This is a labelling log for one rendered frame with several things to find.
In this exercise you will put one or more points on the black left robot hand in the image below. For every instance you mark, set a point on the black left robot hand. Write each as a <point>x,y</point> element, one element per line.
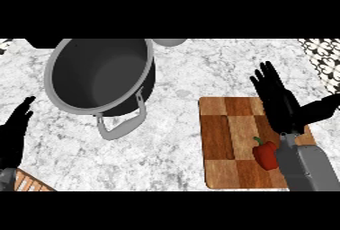
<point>12,131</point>

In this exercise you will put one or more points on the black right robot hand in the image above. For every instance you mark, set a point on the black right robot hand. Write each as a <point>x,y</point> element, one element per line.
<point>278,101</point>

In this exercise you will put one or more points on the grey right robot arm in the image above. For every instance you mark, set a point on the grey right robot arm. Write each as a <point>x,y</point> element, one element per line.
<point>305,167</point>

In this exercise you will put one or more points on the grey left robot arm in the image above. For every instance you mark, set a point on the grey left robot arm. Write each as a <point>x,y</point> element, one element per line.
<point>6,179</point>

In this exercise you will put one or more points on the wooden checkered cutting board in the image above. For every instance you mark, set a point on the wooden checkered cutting board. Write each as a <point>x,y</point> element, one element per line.
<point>234,140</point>

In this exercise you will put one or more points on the red bell pepper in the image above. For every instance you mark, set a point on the red bell pepper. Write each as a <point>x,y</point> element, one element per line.
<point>265,155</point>

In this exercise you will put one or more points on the dark grey metal pot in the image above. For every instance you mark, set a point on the dark grey metal pot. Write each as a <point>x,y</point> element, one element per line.
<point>104,81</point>

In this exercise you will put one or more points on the black and white patterned mat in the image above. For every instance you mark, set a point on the black and white patterned mat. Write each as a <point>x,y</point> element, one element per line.
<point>325,63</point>

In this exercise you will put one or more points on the orange slatted wooden object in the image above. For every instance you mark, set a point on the orange slatted wooden object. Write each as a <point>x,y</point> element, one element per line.
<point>31,183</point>

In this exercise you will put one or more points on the black object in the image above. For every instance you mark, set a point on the black object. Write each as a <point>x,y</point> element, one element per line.
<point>44,42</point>

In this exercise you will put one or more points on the pale grey round object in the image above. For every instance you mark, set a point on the pale grey round object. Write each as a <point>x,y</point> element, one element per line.
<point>170,42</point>

